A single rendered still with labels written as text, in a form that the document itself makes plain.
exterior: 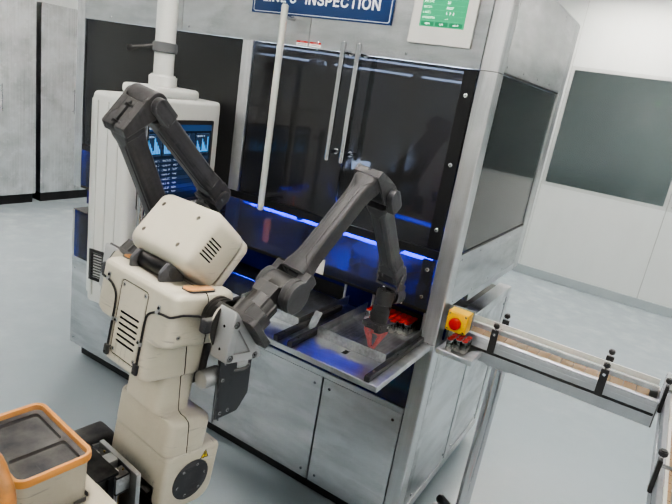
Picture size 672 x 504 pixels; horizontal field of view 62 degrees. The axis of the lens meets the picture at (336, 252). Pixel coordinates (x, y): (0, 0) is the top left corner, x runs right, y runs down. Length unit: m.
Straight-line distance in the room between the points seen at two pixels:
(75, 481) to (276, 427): 1.37
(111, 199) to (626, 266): 5.39
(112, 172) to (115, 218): 0.16
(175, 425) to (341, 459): 1.13
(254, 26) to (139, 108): 1.08
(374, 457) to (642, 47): 5.07
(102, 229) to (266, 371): 0.90
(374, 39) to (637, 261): 4.88
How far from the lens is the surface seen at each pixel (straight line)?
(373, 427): 2.24
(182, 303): 1.18
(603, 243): 6.46
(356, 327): 2.01
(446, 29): 1.89
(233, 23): 2.38
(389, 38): 1.98
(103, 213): 2.08
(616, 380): 2.05
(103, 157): 2.05
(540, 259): 6.59
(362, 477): 2.38
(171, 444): 1.40
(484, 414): 2.19
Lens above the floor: 1.69
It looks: 16 degrees down
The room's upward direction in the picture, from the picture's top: 9 degrees clockwise
